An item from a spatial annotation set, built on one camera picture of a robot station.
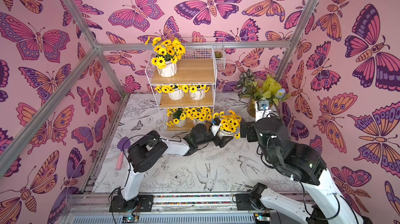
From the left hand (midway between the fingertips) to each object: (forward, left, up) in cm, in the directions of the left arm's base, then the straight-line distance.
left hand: (231, 132), depth 85 cm
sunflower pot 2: (+13, +30, +18) cm, 37 cm away
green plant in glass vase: (+27, -24, +7) cm, 37 cm away
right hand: (-10, -5, +26) cm, 28 cm away
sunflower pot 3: (+13, +18, +18) cm, 28 cm away
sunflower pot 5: (+9, +17, +3) cm, 19 cm away
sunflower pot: (-2, +2, +12) cm, 12 cm away
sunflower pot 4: (+12, +31, -2) cm, 34 cm away
